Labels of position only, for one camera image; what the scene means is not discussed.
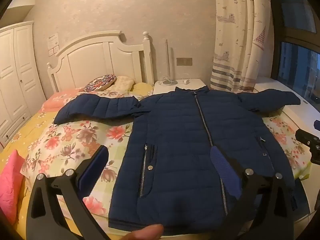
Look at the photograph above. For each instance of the navy quilted jacket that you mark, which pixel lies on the navy quilted jacket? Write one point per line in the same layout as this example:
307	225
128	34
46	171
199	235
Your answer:
175	130

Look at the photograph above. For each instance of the floral quilt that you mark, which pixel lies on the floral quilt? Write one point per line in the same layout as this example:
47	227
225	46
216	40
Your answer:
75	135

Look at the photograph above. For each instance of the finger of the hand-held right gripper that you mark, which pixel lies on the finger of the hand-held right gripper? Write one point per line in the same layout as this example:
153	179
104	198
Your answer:
306	135

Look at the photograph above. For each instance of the pink cushion at left edge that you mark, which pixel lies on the pink cushion at left edge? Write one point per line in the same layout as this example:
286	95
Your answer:
10	185

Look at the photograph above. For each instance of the pink pillow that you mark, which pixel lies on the pink pillow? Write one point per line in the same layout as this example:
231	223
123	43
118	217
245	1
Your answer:
55	101

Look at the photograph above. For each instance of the brown wall switch plate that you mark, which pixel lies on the brown wall switch plate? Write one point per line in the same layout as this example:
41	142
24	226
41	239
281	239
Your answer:
184	61

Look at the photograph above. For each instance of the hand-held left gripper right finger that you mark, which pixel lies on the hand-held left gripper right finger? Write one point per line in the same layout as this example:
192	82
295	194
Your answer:
221	165

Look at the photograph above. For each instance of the white bed headboard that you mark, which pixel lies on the white bed headboard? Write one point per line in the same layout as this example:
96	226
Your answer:
100	57

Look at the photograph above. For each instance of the round embroidered cushion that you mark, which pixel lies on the round embroidered cushion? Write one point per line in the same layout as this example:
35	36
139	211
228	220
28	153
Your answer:
100	83

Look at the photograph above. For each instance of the yellow bedsheet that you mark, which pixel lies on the yellow bedsheet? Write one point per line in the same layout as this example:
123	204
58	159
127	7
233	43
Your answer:
32	122

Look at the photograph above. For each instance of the white wall switch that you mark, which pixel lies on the white wall switch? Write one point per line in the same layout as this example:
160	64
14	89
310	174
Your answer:
53	50

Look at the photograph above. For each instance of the person's left hand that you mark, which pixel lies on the person's left hand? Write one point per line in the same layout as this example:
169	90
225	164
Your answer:
142	233

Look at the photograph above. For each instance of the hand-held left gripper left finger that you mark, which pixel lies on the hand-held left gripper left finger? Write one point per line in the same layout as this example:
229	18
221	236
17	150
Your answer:
92	170

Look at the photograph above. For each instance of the dark framed window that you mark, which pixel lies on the dark framed window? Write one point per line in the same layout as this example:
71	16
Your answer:
297	62

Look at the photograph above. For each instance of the wall paper note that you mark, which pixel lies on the wall paper note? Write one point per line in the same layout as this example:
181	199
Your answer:
53	39

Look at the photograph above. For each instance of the sailboat print curtain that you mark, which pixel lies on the sailboat print curtain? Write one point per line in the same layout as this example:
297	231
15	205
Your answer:
235	42

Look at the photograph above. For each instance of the white pole lamp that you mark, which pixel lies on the white pole lamp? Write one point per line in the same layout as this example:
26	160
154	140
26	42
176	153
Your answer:
167	62

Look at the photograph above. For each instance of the yellow pillow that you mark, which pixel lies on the yellow pillow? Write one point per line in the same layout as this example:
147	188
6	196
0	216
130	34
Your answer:
142	87

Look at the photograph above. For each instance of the white charger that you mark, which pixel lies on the white charger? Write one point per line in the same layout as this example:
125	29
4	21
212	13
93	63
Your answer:
186	81

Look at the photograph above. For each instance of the cream pillow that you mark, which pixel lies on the cream pillow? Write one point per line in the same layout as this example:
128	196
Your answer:
123	83

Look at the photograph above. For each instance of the white wardrobe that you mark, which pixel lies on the white wardrobe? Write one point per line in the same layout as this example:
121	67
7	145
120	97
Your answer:
17	80

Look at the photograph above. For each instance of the white nightstand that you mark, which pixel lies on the white nightstand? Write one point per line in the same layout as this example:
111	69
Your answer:
165	88

